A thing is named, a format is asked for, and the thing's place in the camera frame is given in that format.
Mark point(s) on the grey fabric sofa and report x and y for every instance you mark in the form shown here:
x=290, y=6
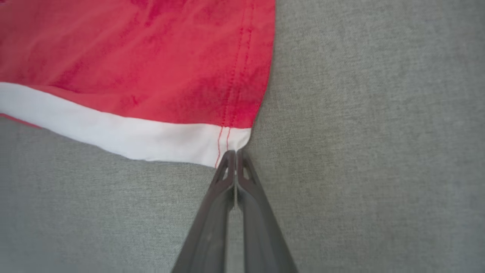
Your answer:
x=379, y=151

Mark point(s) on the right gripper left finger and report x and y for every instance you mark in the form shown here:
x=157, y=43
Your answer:
x=210, y=235

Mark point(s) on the red shorts white hem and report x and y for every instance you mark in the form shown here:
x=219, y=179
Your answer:
x=132, y=57

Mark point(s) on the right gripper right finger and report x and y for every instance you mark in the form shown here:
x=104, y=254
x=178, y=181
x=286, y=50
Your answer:
x=261, y=235

